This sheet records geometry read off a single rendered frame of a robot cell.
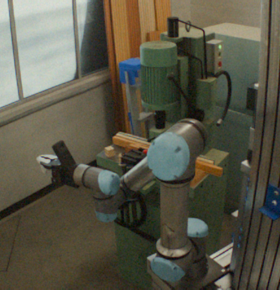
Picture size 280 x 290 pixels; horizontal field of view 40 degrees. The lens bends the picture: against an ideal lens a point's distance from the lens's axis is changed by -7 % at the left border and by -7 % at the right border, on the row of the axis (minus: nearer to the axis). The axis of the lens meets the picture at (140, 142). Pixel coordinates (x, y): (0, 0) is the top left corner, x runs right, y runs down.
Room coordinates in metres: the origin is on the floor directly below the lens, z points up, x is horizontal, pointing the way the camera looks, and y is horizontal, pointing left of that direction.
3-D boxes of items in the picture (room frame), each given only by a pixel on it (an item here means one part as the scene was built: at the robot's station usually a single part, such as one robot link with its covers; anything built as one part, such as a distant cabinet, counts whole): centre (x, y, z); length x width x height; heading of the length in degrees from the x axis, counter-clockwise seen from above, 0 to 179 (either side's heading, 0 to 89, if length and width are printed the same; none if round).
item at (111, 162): (1.78, -0.03, 0.87); 0.61 x 0.30 x 0.06; 53
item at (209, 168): (1.85, -0.12, 0.92); 0.67 x 0.02 x 0.04; 53
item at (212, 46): (2.03, -0.40, 1.40); 0.10 x 0.06 x 0.16; 143
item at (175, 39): (1.97, -0.18, 1.54); 0.08 x 0.08 x 0.17; 53
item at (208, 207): (1.96, -0.17, 0.36); 0.58 x 0.45 x 0.71; 143
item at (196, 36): (2.09, -0.27, 1.16); 0.22 x 0.22 x 0.72; 53
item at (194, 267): (1.10, -0.17, 0.87); 0.15 x 0.15 x 0.10
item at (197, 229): (1.10, -0.17, 0.98); 0.13 x 0.12 x 0.14; 147
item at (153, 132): (1.87, -0.11, 1.03); 0.14 x 0.07 x 0.09; 143
